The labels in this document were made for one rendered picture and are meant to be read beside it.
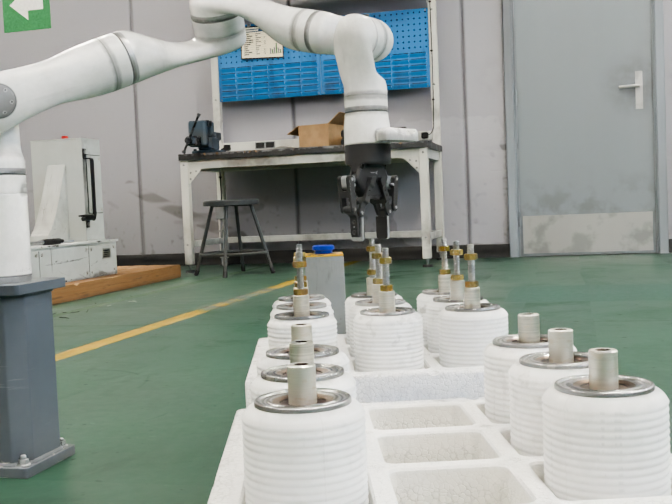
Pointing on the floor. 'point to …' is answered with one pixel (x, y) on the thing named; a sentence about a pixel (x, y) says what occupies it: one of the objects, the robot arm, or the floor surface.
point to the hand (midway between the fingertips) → (370, 232)
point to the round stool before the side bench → (237, 234)
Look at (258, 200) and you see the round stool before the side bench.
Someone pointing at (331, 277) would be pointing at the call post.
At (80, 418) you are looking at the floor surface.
